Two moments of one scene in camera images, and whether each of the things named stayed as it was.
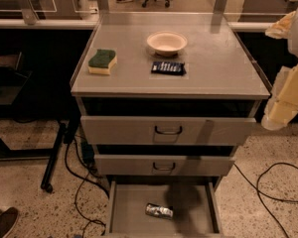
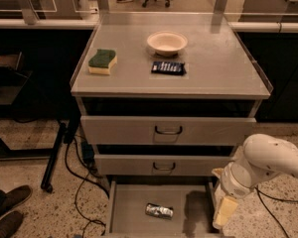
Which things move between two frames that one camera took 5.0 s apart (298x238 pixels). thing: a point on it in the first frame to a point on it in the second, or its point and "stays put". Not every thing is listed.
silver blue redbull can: [159, 211] stays put
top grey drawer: [165, 130] stays put
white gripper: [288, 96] to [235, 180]
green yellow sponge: [102, 62] stays put
